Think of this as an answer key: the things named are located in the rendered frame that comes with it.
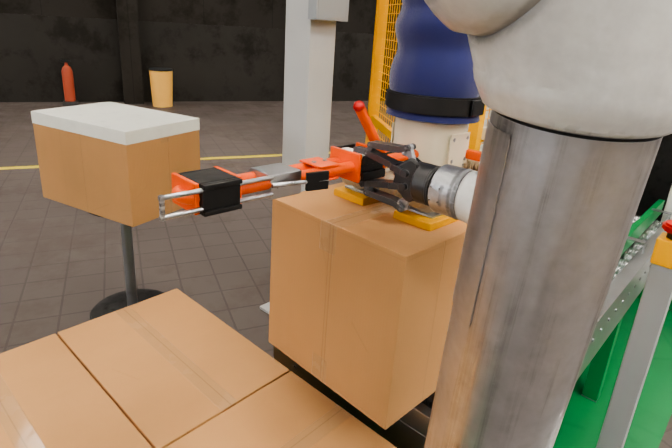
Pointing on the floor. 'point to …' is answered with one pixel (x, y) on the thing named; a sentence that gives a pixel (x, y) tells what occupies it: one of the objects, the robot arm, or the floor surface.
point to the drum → (161, 86)
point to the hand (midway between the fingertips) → (353, 163)
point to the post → (639, 347)
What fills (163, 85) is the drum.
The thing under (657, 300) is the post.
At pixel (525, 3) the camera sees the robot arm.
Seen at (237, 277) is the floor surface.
